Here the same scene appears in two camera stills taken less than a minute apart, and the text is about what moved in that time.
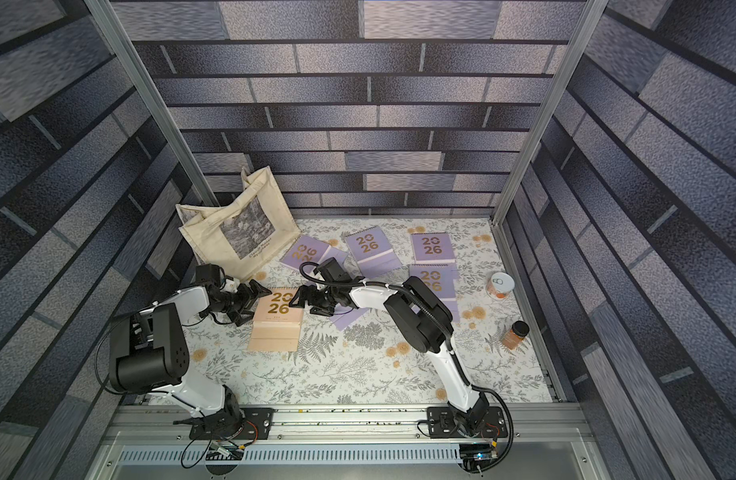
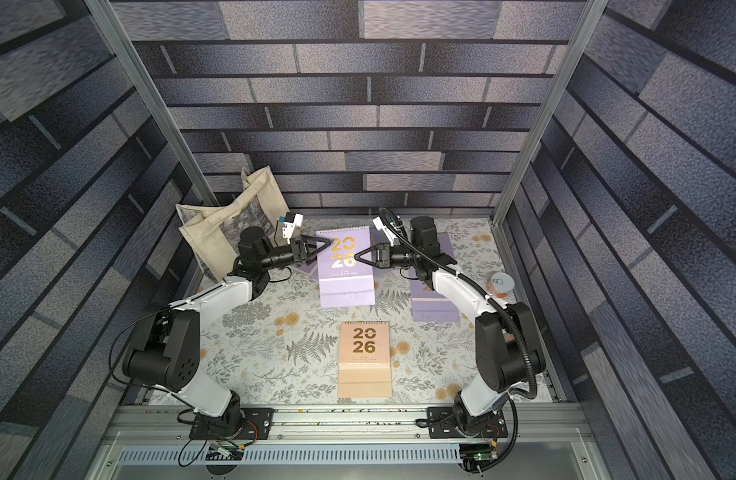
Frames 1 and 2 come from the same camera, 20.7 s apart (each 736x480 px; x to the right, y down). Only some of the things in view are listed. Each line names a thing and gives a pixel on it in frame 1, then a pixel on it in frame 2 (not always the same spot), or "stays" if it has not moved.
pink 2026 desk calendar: x=277 y=325 to x=364 y=359
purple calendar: x=345 y=316 to x=343 y=279
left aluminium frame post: x=116 y=36 stays
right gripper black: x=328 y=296 to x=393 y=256
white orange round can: x=499 y=286 stays
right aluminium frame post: x=592 y=14 stays
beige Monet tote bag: x=247 y=237 stays
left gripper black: x=250 y=299 to x=299 y=253
